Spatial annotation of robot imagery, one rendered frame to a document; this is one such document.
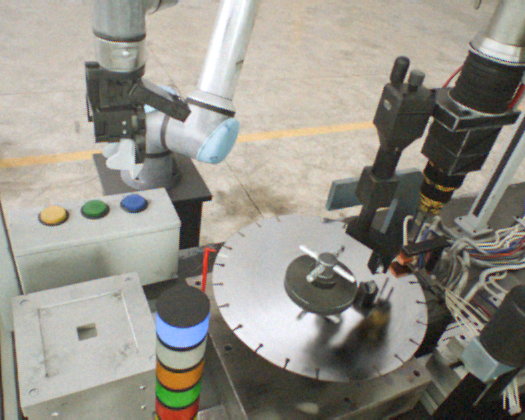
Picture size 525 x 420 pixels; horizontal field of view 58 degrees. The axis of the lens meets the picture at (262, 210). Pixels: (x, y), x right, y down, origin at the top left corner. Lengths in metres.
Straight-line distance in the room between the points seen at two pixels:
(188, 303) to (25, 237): 0.51
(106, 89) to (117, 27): 0.10
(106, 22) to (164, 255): 0.43
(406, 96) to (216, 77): 0.56
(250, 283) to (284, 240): 0.12
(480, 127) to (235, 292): 0.40
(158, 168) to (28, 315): 0.55
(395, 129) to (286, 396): 0.40
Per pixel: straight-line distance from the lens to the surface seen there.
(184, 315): 0.41
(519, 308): 0.58
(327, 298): 0.71
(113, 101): 0.79
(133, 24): 0.73
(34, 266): 0.89
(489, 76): 0.65
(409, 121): 0.63
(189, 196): 1.20
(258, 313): 0.68
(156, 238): 0.90
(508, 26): 0.64
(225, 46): 1.09
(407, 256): 0.81
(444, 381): 0.88
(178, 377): 0.46
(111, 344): 0.71
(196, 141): 1.07
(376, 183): 0.67
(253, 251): 0.77
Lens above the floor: 1.47
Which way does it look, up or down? 38 degrees down
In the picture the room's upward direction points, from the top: 10 degrees clockwise
